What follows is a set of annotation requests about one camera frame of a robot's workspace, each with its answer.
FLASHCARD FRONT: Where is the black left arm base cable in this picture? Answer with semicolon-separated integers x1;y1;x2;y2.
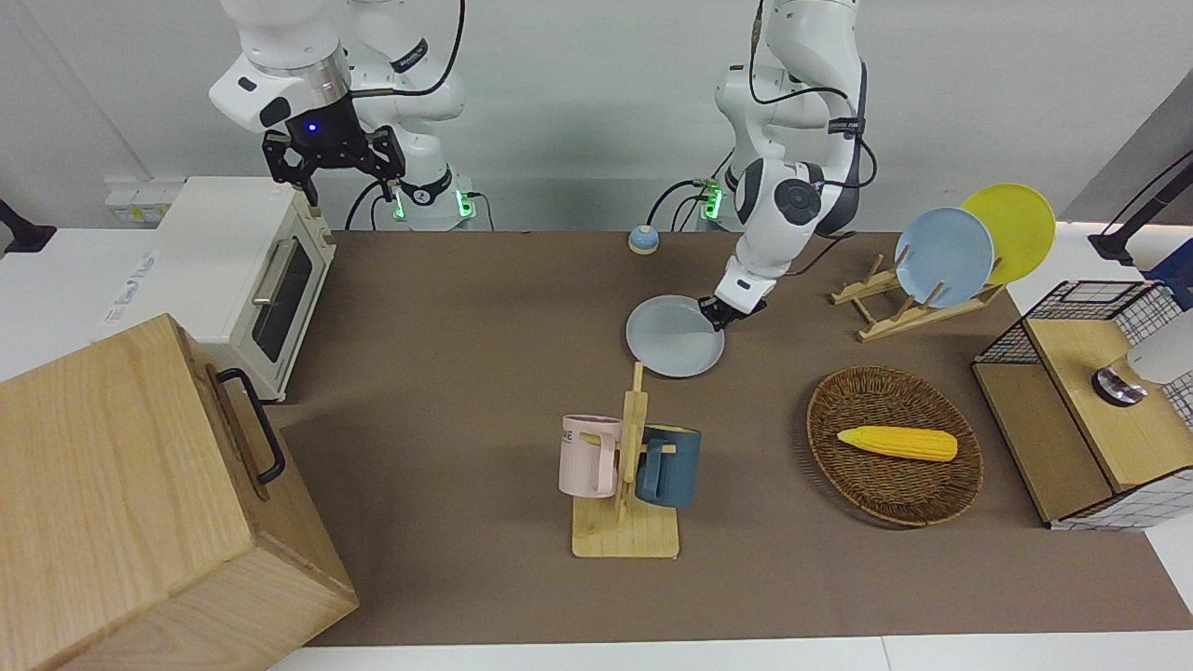
648;177;723;232

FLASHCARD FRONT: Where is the black arm base cable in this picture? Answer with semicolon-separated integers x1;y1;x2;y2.
648;177;723;232
343;177;397;231

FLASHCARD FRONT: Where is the brown wicker basket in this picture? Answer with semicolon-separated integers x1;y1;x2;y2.
806;365;984;528

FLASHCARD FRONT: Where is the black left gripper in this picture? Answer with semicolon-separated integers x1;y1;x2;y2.
701;294;767;333

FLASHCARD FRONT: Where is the wooden mug tree stand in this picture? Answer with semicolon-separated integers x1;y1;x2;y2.
571;362;681;560

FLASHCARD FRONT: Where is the black right arm base cable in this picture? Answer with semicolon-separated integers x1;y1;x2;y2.
343;177;397;231

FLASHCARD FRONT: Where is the light blue plate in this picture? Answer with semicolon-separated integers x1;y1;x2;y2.
895;207;996;309

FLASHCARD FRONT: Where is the gray plate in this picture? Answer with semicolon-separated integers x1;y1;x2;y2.
625;294;726;379

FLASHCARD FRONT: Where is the pink mug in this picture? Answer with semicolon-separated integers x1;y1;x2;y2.
558;415;623;499

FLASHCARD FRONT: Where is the cream toaster oven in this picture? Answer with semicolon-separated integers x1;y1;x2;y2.
103;177;336;404

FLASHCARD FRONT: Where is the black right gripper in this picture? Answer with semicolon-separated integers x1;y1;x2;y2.
264;89;406;208

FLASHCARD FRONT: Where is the brown table mat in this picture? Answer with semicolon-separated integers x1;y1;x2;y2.
270;230;1193;647

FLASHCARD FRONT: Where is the blue object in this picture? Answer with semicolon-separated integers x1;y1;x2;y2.
1148;239;1193;313

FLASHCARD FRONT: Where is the dark blue mug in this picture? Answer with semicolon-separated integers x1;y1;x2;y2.
636;425;702;510

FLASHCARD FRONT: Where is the wooden box with black handle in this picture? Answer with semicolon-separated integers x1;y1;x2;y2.
0;313;360;671

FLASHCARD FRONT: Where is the yellow plate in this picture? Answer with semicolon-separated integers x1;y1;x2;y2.
960;183;1057;286

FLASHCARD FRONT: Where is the black wire rack wooden shelf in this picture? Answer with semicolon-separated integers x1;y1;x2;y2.
971;280;1193;532

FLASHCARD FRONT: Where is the wooden dish rack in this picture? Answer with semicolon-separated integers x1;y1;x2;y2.
830;253;1008;344

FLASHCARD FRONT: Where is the black camera stand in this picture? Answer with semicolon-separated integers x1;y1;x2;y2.
0;199;57;257
1089;149;1193;267

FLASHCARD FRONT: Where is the yellow corn cob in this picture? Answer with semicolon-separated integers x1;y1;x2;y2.
837;426;959;463

